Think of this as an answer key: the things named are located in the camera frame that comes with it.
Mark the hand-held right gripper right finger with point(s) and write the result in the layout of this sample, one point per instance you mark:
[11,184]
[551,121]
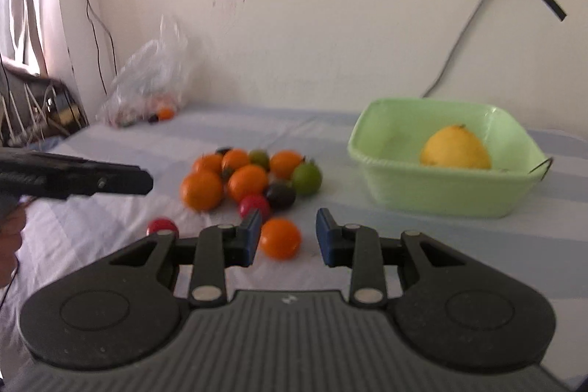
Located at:
[324,235]

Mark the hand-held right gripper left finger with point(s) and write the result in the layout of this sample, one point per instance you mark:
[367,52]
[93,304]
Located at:
[251,235]

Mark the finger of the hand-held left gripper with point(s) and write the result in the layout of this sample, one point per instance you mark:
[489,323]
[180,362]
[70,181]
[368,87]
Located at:
[92,178]

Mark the red plum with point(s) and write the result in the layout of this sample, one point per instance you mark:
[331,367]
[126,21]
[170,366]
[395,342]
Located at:
[161,226]
[254,205]

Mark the dark purple plum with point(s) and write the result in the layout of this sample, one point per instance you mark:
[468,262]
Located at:
[280,195]

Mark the large orange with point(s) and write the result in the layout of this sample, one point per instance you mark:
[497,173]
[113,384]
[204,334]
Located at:
[202,189]
[248,183]

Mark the large green citrus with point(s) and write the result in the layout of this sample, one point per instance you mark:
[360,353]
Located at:
[307,178]

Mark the small orange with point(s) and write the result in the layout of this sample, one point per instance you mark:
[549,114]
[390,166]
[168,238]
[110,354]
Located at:
[207,163]
[235,159]
[166,113]

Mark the small green citrus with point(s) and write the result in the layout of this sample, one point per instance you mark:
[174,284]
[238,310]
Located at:
[260,157]

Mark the small dark plum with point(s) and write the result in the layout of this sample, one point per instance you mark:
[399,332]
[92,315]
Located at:
[223,150]

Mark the light green plastic basin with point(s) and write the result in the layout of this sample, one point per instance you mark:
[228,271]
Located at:
[441,194]

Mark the person's left hand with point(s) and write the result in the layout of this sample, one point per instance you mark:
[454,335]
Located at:
[8,245]

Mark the striped blue white bedsheet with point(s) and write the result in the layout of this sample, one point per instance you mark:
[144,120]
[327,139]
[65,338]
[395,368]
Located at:
[138,144]

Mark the dark fruit beside bag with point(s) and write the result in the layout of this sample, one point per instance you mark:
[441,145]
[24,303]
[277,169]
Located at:
[153,118]

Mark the small orange beside bag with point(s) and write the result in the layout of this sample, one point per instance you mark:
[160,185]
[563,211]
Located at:
[166,113]

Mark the clear plastic bag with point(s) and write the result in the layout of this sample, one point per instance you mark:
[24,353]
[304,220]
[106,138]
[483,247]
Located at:
[147,75]

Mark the large yellow lemon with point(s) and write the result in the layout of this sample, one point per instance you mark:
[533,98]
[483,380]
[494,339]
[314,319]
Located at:
[455,147]

